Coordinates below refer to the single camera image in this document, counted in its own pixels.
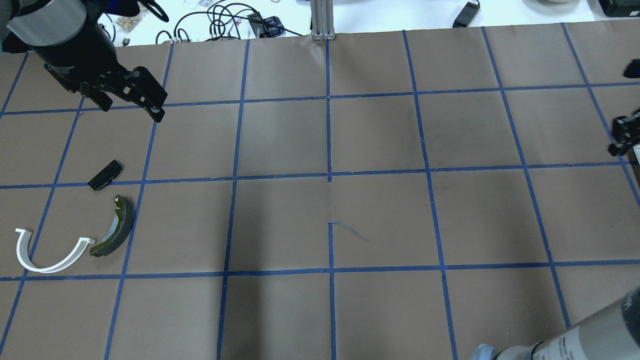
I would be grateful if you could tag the aluminium frame post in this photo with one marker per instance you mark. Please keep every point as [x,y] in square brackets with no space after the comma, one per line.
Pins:
[322,20]

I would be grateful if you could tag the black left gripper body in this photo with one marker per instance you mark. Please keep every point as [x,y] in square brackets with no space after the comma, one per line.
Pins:
[75,59]

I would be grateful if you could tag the green brake shoe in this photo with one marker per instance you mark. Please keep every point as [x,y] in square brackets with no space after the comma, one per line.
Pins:
[120,228]

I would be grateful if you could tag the black brake pad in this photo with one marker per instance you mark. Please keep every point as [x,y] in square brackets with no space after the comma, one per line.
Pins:
[105,176]

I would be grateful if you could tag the bag of wooden pieces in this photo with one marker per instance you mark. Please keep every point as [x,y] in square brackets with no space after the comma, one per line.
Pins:
[128,23]

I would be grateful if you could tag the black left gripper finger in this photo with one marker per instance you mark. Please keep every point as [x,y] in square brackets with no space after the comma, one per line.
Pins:
[97,96]
[148,93]

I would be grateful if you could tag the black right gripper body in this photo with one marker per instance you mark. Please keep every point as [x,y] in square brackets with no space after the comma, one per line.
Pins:
[624,134]

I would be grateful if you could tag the black power adapter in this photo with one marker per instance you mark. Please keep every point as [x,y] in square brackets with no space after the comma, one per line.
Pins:
[467,14]

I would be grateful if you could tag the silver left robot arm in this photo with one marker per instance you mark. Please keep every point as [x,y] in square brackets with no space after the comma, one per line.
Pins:
[69,24]

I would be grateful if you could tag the white curved plastic bracket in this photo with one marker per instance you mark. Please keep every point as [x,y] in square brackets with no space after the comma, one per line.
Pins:
[47,265]

